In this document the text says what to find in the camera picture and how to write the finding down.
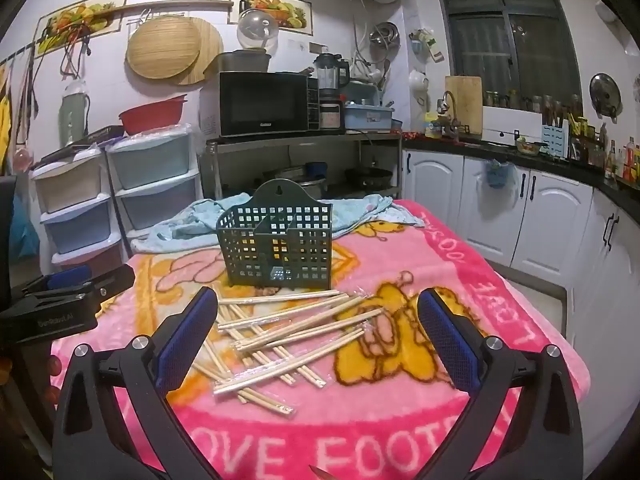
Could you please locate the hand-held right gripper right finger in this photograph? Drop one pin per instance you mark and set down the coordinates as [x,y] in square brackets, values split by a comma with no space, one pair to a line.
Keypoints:
[450,345]

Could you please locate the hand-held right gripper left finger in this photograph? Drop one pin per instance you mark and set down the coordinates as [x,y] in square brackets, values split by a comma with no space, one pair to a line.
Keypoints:
[185,340]

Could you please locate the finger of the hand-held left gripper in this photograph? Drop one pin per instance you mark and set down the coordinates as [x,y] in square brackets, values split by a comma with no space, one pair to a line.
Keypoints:
[115,281]
[67,276]

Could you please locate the bunch of chopsticks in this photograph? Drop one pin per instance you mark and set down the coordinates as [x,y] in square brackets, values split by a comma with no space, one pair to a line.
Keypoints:
[280,332]

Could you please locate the green plastic utensil basket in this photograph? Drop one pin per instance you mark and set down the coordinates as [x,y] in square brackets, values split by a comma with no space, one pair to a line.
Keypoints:
[280,245]

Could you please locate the blue plastic bag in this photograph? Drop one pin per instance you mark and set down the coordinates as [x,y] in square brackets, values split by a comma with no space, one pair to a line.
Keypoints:
[22,230]
[500,172]

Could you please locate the pink printed blanket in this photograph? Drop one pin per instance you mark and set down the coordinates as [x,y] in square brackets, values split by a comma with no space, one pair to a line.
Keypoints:
[400,400]

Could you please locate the multicolour plastic drawer tower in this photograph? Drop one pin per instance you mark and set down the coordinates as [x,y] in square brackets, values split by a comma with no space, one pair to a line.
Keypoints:
[70,200]

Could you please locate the light blue printed cloth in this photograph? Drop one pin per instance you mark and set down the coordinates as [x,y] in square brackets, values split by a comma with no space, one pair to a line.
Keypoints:
[200,215]

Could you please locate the teal plastic drawer tower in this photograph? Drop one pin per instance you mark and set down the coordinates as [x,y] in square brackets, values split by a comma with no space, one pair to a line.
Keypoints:
[155,170]

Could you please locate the black tray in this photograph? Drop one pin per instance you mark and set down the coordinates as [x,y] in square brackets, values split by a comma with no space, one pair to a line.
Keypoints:
[85,141]

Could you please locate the white kitchen cabinets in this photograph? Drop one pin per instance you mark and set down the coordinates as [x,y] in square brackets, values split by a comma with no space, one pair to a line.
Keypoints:
[550,220]

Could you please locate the green thermos jug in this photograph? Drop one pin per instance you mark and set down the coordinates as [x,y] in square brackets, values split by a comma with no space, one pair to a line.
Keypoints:
[75,112]

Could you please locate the red plastic basin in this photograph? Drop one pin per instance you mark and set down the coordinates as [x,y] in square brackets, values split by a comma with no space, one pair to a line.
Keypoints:
[152,115]

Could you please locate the yellow apron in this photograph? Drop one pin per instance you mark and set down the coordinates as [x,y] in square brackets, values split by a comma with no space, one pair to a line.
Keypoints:
[4,105]

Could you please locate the black wok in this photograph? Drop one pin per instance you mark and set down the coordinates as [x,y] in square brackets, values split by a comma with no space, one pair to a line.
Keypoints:
[370,175]

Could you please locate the steel pot with lid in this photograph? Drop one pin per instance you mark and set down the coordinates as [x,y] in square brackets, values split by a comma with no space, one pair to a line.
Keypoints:
[302,181]

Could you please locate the glass bowl with food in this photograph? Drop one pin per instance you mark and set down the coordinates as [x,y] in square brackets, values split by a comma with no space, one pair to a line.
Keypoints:
[527,147]

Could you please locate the yellow container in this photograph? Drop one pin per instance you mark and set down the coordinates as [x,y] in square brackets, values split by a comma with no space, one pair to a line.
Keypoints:
[432,127]

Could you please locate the light blue knife block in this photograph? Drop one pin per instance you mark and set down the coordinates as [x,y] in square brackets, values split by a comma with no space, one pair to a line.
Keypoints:
[554,140]

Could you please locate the black microwave oven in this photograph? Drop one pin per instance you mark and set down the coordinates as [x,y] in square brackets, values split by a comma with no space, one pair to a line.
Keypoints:
[260,102]

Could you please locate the steel shelf rack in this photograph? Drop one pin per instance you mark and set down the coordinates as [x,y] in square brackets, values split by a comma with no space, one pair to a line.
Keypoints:
[350,136]

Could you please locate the round bamboo tray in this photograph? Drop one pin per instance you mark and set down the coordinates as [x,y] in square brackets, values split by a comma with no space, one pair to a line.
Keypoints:
[162,47]

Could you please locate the wooden cutting board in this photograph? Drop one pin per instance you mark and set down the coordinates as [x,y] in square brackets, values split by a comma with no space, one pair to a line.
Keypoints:
[467,105]

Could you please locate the steel faucet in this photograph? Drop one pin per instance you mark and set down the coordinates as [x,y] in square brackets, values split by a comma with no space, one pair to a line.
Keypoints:
[446,102]

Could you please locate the blue plastic tub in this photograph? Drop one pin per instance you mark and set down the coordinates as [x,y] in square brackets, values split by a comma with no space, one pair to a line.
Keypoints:
[367,115]

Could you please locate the round wooden board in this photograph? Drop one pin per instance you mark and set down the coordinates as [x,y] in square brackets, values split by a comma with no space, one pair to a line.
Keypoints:
[211,50]

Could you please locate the group of condiment bottles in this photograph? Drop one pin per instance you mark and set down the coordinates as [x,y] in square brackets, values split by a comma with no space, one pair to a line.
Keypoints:
[620,157]

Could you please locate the row of spice jars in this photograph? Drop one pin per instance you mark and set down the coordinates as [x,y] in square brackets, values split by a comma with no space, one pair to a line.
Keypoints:
[530,102]

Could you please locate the glass dome lid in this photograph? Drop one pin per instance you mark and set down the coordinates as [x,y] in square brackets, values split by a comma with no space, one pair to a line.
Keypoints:
[257,30]

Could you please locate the black blender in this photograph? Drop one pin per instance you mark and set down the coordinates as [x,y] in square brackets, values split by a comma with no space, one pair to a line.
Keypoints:
[330,75]

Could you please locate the hanging steel pot lid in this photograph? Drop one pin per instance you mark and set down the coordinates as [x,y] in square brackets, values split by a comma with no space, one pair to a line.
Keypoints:
[605,91]

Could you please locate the dark framed window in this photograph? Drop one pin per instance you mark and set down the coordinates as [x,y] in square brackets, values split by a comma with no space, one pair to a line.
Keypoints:
[510,35]

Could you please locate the hanging steel bowl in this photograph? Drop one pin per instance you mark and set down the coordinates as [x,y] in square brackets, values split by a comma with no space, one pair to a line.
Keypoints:
[384,35]

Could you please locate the fruit wall poster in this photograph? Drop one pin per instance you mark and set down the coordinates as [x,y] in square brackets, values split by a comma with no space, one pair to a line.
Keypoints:
[75,22]
[280,7]

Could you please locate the wall socket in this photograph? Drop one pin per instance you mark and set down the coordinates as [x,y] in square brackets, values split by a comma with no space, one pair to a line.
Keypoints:
[302,46]

